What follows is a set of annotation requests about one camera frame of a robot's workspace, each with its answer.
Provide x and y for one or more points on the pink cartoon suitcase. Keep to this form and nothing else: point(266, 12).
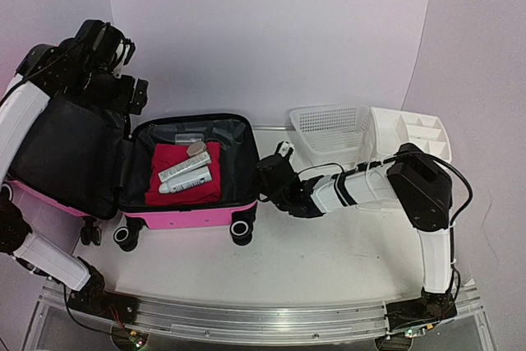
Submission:
point(237, 207)

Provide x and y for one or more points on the beige hexagonal compact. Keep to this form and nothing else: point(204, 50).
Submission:
point(196, 148)

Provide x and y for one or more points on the white cream tube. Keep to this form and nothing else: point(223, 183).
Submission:
point(186, 166)

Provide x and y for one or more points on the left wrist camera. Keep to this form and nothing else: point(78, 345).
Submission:
point(122, 56)

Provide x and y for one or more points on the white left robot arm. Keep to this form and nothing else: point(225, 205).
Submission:
point(65, 119)

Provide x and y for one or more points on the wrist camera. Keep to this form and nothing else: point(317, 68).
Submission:
point(122, 56)
point(286, 150)

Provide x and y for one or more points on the white drawer desk organizer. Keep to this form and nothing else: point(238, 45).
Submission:
point(409, 140)

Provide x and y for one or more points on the red folded garment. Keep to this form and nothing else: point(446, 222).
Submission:
point(197, 187)

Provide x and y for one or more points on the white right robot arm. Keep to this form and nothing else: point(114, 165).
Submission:
point(431, 192)

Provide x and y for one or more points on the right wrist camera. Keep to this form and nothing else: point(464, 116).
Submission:
point(286, 150)

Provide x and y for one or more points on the white plastic mesh basket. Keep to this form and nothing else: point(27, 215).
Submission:
point(332, 133)

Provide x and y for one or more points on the clear plastic box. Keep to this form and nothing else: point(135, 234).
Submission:
point(187, 139)

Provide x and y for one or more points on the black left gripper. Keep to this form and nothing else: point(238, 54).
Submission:
point(121, 102)

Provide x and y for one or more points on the white cosmetic bottle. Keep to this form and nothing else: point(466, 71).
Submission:
point(186, 181)

